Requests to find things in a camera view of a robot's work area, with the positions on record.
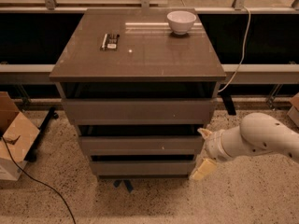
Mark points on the grey top drawer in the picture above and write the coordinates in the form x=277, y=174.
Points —
x=134, y=112

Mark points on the black bracket right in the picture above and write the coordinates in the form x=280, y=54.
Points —
x=228, y=102

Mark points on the open cardboard box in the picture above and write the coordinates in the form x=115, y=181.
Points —
x=18, y=134

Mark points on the grey drawer cabinet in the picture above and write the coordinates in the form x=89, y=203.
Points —
x=150, y=63

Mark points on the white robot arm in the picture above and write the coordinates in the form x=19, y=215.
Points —
x=257, y=134

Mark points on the grey bottom drawer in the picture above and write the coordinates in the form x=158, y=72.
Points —
x=142, y=168

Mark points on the grey middle drawer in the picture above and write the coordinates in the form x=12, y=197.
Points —
x=146, y=145

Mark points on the small black white packet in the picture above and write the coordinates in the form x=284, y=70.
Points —
x=110, y=42

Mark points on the grey drawer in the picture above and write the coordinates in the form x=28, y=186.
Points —
x=142, y=168
x=146, y=145
x=134, y=112

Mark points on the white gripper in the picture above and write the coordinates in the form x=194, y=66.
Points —
x=213, y=147

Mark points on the black stand leg left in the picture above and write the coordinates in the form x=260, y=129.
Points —
x=32, y=153

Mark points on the cardboard box at right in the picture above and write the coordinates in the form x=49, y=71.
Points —
x=293, y=113

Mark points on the white ceramic bowl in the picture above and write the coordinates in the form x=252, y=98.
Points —
x=181, y=22

